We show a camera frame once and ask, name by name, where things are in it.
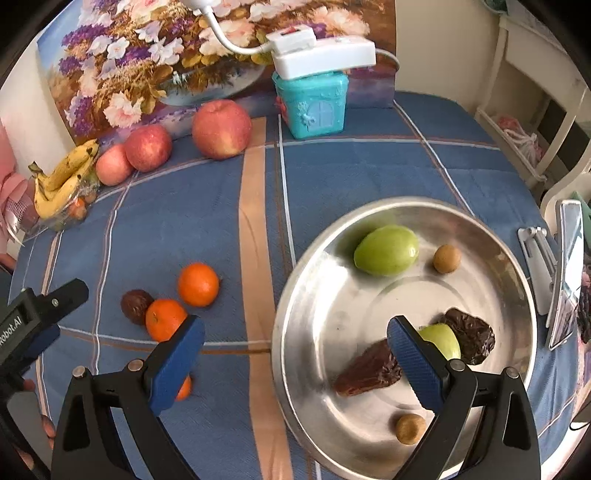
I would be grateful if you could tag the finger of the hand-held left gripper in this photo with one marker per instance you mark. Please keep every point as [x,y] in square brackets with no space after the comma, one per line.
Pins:
[67,297]
[41,341]

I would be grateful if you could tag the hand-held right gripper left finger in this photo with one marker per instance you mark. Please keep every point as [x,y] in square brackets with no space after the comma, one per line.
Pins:
[178,364]

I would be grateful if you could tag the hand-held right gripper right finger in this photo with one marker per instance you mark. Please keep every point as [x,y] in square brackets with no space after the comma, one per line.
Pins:
[413,364]

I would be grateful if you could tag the orange tangerine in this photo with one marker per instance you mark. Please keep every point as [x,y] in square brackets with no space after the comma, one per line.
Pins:
[198,285]
[165,318]
[184,388]

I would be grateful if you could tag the small green mango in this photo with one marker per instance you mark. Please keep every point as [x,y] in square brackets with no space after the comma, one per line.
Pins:
[438,339]

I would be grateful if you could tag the dark wrinkled avocado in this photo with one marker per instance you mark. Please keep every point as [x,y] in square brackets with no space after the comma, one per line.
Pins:
[369,369]

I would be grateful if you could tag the brown kiwi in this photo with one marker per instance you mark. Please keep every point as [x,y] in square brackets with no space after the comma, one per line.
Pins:
[411,428]
[446,258]

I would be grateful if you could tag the large wrinkled passion fruit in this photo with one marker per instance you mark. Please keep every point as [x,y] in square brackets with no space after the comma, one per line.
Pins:
[473,334]

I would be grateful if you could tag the round steel plate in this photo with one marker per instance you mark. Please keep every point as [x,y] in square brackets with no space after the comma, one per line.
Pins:
[341,300]

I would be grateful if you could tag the large green mango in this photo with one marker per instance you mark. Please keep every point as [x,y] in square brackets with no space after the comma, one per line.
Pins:
[387,250]

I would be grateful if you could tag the person's left hand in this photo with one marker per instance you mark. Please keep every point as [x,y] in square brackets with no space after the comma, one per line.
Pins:
[49,425]

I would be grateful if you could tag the small dark passion fruit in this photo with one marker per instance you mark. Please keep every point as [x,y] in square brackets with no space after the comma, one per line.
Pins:
[135,306]

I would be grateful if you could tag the clear plastic container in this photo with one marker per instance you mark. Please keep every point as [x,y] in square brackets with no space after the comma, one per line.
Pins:
[74,212]

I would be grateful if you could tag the bunch of yellow bananas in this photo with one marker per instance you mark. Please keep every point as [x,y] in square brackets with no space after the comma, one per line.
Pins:
[60,184]

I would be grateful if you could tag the pink gift bag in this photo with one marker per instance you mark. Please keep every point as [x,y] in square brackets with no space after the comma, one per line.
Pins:
[9,194]

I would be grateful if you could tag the small pink apple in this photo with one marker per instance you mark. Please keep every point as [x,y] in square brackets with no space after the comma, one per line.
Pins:
[113,165]

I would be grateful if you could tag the blue plaid tablecloth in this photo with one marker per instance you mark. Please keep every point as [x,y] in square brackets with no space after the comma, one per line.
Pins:
[184,217]

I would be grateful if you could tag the grey phone stand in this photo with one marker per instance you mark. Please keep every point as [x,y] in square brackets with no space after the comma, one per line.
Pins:
[538,267]

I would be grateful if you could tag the medium red apple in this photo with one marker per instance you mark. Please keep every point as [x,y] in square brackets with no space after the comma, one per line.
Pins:
[148,147]

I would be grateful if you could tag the large red apple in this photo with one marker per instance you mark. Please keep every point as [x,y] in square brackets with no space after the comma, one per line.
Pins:
[221,129]

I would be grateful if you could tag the flower painting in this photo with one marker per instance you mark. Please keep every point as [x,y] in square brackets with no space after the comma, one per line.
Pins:
[129,60]

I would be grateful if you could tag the pink mesh bag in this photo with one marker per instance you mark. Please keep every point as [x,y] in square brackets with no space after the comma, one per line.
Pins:
[517,134]

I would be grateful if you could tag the teal plastic box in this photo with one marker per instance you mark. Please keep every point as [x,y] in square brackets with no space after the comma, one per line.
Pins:
[314,108]

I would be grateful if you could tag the white wooden shelf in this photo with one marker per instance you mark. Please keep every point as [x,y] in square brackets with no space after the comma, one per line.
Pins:
[503,60]

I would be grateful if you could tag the white power strip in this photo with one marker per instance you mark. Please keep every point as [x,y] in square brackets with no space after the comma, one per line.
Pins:
[323,57]

